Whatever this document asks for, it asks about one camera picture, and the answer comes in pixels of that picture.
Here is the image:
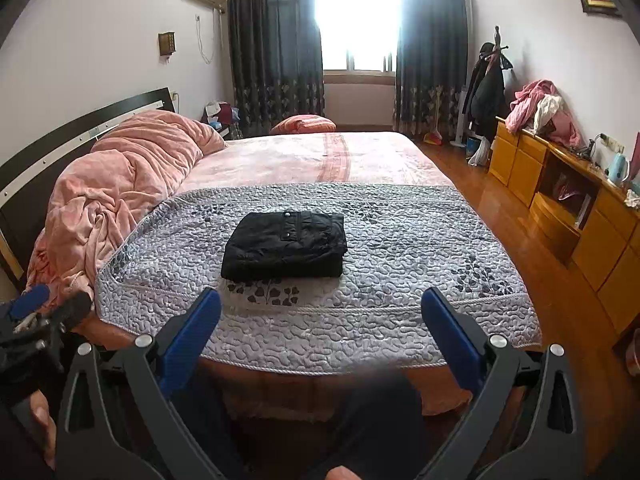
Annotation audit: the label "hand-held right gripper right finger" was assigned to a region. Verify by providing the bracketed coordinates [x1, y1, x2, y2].
[415, 287, 586, 480]

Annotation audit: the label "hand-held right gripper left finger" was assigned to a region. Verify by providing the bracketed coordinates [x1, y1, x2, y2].
[55, 287, 246, 480]

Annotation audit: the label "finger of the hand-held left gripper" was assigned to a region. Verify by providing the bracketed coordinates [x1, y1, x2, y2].
[10, 284, 51, 321]
[52, 291, 94, 332]

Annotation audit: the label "black pants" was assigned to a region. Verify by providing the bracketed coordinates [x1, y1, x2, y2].
[221, 211, 348, 282]

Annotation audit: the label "person's left forearm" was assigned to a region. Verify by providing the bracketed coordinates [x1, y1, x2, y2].
[0, 400, 53, 480]

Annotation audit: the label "person's left hand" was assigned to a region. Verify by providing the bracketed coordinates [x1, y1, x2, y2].
[29, 389, 57, 472]

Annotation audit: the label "person's left leg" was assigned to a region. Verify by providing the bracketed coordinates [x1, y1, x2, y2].
[190, 360, 251, 480]

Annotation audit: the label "person's leg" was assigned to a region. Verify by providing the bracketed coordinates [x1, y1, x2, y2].
[190, 360, 251, 480]
[315, 367, 426, 480]

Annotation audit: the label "grey quilted bedspread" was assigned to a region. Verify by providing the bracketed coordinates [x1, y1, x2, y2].
[95, 182, 543, 376]

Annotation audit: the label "person's right leg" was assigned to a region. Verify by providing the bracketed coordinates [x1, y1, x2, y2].
[315, 367, 426, 480]

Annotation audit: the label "pink comforter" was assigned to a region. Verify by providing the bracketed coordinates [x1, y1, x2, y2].
[25, 111, 228, 306]

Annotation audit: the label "dark wooden headboard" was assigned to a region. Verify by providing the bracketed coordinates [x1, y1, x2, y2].
[0, 87, 178, 291]

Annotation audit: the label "yellow wooden cabinet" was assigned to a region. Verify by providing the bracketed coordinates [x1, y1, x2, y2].
[487, 116, 640, 333]

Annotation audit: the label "white plastic bag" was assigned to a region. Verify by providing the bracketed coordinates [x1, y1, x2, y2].
[470, 140, 493, 168]

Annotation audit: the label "pink bag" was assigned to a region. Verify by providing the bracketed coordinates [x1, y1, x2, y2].
[552, 172, 593, 203]

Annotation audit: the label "bed with pink sheet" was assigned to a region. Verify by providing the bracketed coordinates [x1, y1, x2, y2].
[25, 130, 543, 418]

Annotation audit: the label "cluttered nightstand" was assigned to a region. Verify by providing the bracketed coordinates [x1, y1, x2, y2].
[202, 101, 243, 140]

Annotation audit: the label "white tower fan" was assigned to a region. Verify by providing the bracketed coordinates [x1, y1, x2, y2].
[450, 82, 471, 150]

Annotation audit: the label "light blue kettle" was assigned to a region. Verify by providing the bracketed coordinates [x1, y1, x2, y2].
[606, 152, 630, 187]

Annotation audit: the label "pink striped pillow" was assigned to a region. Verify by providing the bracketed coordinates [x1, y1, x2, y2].
[270, 114, 337, 136]

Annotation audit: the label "pile of pink clothes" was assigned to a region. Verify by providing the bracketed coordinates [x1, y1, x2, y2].
[505, 80, 581, 147]

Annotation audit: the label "coat rack with dark coats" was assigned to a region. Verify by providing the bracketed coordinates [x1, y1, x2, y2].
[462, 26, 514, 138]

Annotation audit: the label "white garment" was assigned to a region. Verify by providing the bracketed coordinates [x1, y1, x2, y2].
[534, 95, 566, 133]

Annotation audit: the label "bright window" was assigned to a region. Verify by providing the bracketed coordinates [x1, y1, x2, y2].
[312, 0, 403, 73]

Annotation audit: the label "white air conditioner cable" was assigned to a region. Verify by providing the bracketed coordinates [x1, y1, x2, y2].
[196, 10, 222, 67]

